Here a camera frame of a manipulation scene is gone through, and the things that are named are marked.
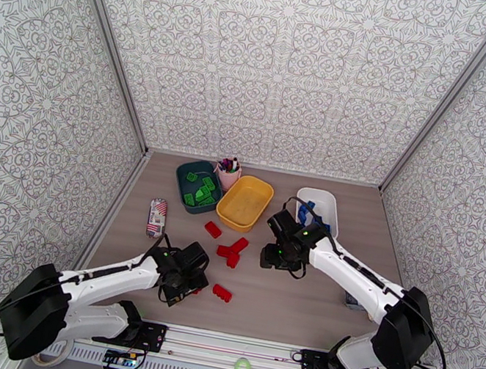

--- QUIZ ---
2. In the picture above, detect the white plastic bin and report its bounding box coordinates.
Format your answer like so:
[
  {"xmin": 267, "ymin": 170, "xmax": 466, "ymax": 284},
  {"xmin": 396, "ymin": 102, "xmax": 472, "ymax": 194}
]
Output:
[{"xmin": 289, "ymin": 185, "xmax": 346, "ymax": 245}]

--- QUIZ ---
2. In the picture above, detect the aluminium right frame post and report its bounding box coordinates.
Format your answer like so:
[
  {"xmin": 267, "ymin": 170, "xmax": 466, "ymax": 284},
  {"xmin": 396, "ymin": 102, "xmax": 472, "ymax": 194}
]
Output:
[{"xmin": 377, "ymin": 0, "xmax": 486, "ymax": 210}]

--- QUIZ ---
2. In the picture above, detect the small grey box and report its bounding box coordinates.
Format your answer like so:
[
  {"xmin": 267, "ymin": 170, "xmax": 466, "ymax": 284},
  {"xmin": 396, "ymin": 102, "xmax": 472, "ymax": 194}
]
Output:
[{"xmin": 342, "ymin": 291, "xmax": 369, "ymax": 313}]

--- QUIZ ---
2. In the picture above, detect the pink marker cup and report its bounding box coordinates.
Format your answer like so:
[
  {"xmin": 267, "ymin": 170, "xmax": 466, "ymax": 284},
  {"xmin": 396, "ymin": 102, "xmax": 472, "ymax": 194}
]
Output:
[{"xmin": 210, "ymin": 161, "xmax": 244, "ymax": 195}]

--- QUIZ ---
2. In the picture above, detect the white tape roll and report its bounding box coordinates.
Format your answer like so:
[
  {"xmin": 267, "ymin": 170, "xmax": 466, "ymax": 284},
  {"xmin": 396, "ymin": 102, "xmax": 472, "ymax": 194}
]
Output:
[{"xmin": 29, "ymin": 332, "xmax": 75, "ymax": 369}]

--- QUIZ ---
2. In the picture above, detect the aluminium left side rail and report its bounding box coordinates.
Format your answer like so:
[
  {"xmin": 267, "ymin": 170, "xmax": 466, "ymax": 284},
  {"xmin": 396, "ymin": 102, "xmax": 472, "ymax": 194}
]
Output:
[{"xmin": 53, "ymin": 139, "xmax": 154, "ymax": 314}]

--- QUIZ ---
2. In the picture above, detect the yellow plastic bin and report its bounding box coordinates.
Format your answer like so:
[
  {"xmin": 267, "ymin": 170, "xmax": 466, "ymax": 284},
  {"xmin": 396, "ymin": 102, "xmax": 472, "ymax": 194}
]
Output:
[{"xmin": 213, "ymin": 171, "xmax": 277, "ymax": 238}]

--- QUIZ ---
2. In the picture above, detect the aluminium rail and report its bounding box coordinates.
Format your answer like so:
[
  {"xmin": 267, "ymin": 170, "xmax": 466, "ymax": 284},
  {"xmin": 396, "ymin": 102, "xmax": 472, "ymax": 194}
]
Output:
[
  {"xmin": 53, "ymin": 139, "xmax": 154, "ymax": 314},
  {"xmin": 21, "ymin": 297, "xmax": 448, "ymax": 369}
]

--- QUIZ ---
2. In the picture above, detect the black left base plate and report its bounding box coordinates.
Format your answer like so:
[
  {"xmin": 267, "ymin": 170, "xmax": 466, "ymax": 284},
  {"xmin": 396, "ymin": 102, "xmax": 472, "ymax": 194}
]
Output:
[{"xmin": 91, "ymin": 313, "xmax": 170, "ymax": 355}]

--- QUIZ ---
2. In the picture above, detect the red striped snack packet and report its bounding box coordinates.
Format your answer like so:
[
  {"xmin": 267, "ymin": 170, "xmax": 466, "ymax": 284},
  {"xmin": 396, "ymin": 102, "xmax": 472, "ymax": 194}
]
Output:
[{"xmin": 144, "ymin": 196, "xmax": 170, "ymax": 241}]

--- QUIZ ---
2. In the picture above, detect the aluminium left frame post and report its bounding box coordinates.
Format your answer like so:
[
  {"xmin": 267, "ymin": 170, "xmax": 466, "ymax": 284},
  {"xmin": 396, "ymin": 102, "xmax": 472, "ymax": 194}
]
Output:
[{"xmin": 32, "ymin": 0, "xmax": 175, "ymax": 156}]

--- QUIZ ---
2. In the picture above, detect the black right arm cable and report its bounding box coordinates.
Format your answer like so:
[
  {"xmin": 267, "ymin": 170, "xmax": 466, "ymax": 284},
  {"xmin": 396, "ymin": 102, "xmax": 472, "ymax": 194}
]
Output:
[{"xmin": 260, "ymin": 195, "xmax": 471, "ymax": 369}]

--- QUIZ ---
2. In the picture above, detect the teal plastic bin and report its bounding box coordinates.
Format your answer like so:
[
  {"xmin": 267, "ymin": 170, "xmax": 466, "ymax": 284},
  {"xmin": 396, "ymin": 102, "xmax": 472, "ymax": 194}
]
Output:
[{"xmin": 170, "ymin": 156, "xmax": 230, "ymax": 219}]

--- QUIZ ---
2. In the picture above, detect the long red lego brick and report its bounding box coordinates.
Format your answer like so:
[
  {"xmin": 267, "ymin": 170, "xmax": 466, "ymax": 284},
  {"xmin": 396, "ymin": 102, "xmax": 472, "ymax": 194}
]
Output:
[{"xmin": 210, "ymin": 283, "xmax": 235, "ymax": 304}]

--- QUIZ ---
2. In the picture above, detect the aluminium frame post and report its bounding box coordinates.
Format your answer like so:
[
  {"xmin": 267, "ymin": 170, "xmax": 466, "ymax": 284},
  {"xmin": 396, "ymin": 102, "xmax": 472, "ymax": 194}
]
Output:
[
  {"xmin": 32, "ymin": 0, "xmax": 175, "ymax": 156},
  {"xmin": 377, "ymin": 0, "xmax": 486, "ymax": 210}
]

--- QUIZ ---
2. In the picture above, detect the left circuit board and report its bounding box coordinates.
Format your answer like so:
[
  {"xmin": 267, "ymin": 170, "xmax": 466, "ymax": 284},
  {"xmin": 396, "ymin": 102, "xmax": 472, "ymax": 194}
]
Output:
[{"xmin": 102, "ymin": 348, "xmax": 137, "ymax": 369}]

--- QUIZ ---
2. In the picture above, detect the aluminium front rail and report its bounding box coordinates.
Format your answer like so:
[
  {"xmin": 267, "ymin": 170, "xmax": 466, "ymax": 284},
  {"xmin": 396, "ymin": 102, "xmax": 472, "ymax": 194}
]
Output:
[{"xmin": 21, "ymin": 297, "xmax": 448, "ymax": 369}]

